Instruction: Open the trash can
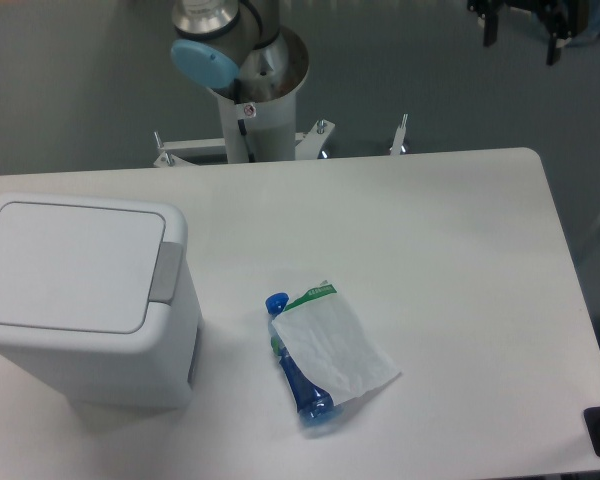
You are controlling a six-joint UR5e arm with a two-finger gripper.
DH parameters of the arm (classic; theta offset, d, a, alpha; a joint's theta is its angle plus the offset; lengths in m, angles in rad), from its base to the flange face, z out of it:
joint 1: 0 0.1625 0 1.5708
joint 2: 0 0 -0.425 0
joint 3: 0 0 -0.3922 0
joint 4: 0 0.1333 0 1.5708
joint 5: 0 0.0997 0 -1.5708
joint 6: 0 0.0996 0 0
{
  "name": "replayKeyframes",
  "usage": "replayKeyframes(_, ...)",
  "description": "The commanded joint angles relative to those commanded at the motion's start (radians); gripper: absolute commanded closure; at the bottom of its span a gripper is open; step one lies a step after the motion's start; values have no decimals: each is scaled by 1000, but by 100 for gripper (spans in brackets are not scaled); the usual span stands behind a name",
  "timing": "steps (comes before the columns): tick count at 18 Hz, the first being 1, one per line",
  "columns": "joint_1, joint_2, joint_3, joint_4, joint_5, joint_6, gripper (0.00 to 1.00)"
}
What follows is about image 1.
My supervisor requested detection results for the black chair legs background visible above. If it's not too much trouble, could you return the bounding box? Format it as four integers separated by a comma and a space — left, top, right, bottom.
466, 0, 592, 67

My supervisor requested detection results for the white plastic trash can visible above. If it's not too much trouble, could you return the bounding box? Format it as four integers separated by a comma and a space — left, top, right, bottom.
0, 193, 202, 408

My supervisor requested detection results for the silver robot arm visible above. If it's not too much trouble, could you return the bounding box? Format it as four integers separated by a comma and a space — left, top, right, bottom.
171, 1, 309, 103

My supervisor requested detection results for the white paper bag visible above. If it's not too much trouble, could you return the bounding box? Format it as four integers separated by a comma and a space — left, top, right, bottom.
272, 281, 401, 405

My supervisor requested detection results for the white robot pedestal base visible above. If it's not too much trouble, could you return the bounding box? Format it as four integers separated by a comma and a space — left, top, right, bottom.
152, 89, 410, 169

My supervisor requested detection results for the white trash can lid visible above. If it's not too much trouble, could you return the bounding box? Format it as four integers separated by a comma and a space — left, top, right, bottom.
0, 201, 165, 334

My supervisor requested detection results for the grey lid push button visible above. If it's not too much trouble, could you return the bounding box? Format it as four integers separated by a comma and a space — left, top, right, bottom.
148, 242, 183, 305

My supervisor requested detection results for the blue plastic bottle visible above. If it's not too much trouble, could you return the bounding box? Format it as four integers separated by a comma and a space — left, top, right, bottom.
265, 292, 343, 428

